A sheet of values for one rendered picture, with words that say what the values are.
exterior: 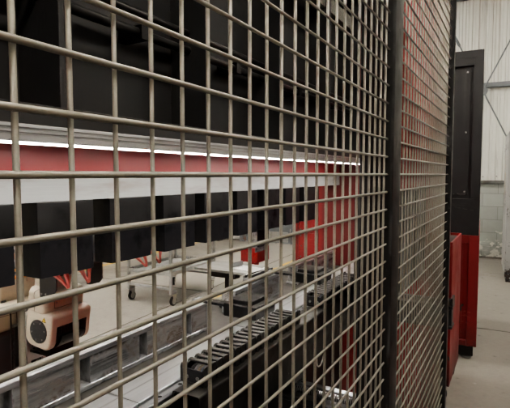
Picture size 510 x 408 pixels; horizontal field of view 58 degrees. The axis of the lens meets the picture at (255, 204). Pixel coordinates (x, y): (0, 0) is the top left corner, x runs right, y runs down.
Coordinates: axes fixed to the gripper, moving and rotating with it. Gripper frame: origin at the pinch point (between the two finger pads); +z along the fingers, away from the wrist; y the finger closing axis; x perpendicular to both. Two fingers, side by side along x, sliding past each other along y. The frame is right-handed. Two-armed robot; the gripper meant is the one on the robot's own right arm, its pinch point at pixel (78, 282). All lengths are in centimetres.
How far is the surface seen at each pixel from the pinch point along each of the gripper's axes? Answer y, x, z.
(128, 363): -28, -39, 32
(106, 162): -36, -64, -16
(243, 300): -6, -66, 29
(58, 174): -109, -123, 17
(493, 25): 732, -255, -186
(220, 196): 14, -62, -5
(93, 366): -40, -40, 28
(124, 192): -30, -61, -9
